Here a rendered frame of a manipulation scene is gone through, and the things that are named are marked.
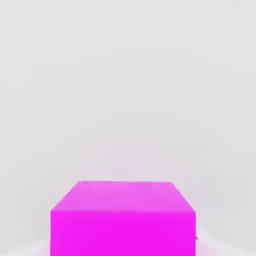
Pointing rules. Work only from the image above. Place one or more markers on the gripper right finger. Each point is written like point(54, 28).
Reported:
point(206, 248)

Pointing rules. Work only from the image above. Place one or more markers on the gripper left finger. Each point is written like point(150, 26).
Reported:
point(41, 251)

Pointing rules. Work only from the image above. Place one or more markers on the small magenta cube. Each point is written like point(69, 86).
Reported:
point(123, 230)

